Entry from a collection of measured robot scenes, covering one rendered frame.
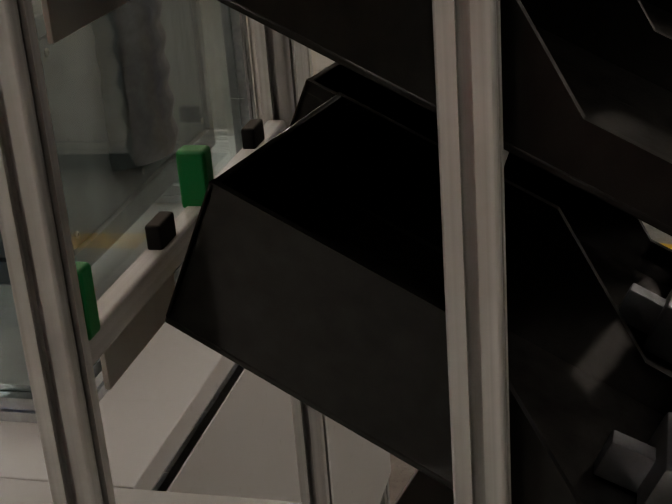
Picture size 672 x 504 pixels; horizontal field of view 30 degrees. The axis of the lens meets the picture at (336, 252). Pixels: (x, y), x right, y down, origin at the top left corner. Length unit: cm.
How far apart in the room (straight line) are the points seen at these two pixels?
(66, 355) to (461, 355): 16
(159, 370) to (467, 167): 107
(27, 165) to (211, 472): 104
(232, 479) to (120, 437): 25
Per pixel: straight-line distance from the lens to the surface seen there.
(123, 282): 57
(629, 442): 56
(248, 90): 189
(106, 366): 58
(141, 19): 151
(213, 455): 149
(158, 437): 135
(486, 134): 42
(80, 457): 53
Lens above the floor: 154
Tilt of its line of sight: 23 degrees down
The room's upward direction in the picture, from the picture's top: 5 degrees counter-clockwise
